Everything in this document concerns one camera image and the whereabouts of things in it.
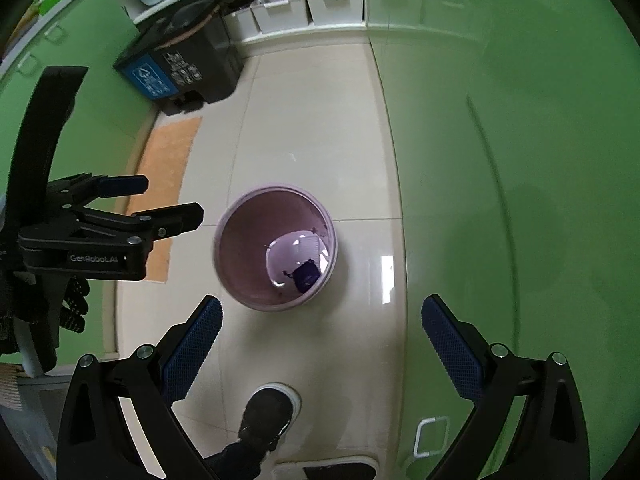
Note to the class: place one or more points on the green kitchen cabinet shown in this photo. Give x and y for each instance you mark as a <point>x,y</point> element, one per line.
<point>100,110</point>
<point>525,185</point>

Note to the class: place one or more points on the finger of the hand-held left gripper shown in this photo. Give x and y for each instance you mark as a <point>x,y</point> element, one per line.
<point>170,220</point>
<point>122,185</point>

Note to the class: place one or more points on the dark blue scrap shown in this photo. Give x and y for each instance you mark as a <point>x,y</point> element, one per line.
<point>305,276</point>

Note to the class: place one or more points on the pink plastic waste bin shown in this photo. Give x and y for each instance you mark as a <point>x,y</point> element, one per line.
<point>250,260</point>

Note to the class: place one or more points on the black shoe white sole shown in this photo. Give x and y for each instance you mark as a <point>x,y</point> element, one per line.
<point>330,470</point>
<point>265,412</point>

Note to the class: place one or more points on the person's left hand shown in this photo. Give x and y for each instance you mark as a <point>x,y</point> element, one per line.
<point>76,305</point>

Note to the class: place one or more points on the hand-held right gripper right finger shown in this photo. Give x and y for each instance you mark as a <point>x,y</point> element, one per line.
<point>452,355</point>

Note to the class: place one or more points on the person's leg dark trousers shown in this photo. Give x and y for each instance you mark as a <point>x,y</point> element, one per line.
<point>237,462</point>

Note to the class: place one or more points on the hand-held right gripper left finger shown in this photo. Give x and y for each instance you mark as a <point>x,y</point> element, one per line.
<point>192,352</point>

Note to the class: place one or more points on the black dual pedal bin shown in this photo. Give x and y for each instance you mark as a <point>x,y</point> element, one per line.
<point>195,60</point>

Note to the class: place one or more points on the orange floor mat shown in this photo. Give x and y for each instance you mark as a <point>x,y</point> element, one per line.
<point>162,180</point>

